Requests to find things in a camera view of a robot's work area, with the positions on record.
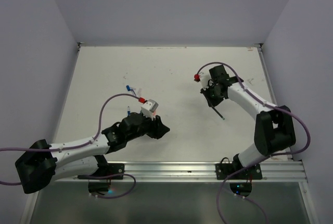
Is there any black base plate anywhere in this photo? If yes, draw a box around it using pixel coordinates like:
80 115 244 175
215 157 263 180
100 163 125 181

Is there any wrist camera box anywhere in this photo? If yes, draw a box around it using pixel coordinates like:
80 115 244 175
194 72 211 90
141 99 159 120

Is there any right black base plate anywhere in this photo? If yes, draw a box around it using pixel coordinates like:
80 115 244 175
215 157 263 180

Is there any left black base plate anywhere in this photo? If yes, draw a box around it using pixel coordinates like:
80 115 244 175
100 163 125 181

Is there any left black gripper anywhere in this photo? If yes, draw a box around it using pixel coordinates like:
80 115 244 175
126 110 170 141

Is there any aluminium front rail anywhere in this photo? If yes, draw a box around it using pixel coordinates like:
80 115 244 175
104 160 308 183

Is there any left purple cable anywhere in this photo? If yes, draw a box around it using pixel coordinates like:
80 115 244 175
0 93 137 199

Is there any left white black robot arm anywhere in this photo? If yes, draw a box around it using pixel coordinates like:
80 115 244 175
15 113 170 194

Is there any green ink roller pen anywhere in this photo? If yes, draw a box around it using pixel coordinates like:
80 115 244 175
212 107 225 120

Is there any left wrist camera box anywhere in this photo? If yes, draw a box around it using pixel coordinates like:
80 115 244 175
141 99 159 120

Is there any white marker blue label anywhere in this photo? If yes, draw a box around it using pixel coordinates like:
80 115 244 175
127 106 131 116

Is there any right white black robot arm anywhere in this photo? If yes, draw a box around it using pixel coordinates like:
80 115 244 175
194 62 296 179

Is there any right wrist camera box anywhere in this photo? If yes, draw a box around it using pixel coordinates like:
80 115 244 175
194 72 211 90

